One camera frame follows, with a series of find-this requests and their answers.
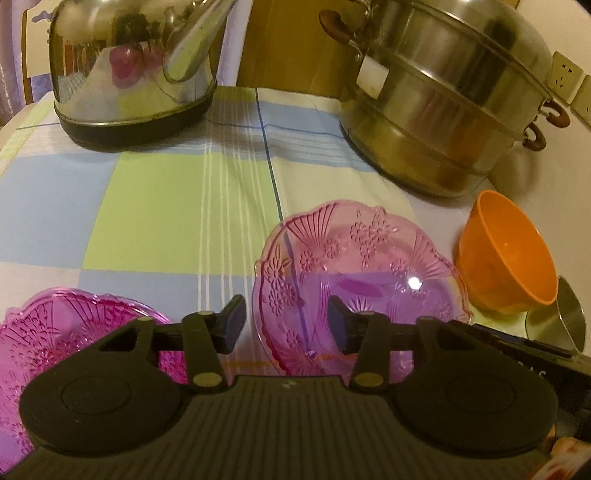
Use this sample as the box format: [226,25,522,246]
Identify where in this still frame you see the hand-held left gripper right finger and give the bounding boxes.
[326,295,468,397]

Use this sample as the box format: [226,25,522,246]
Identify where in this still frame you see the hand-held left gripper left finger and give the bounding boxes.
[98,294,247,394]

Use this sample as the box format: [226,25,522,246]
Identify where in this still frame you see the stainless steel bowl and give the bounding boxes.
[524,275,591,357]

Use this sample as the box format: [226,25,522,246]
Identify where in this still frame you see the light pink patterned plastic plate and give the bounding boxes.
[252,199,474,377]

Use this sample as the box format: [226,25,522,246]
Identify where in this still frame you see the orange plastic bowl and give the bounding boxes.
[455,189,559,315]

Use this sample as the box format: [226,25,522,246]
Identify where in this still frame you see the magenta patterned plastic plate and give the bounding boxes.
[0,287,190,467]

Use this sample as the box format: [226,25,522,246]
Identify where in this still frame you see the checked pastel tablecloth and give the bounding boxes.
[0,85,527,384]

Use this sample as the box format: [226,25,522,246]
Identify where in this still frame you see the stainless steel steamer pot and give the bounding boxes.
[320,0,571,199]

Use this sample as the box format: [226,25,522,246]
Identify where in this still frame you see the stainless steel kettle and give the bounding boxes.
[47,0,252,153]

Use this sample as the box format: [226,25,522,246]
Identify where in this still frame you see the wooden panel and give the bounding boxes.
[237,0,366,100]

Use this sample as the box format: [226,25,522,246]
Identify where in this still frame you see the wooden chair back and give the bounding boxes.
[20,0,57,108]

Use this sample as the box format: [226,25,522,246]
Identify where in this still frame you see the purple patterned curtain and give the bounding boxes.
[0,0,26,126]

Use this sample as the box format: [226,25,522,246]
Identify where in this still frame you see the wall socket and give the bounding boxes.
[570,83,591,128]
[547,51,587,105]

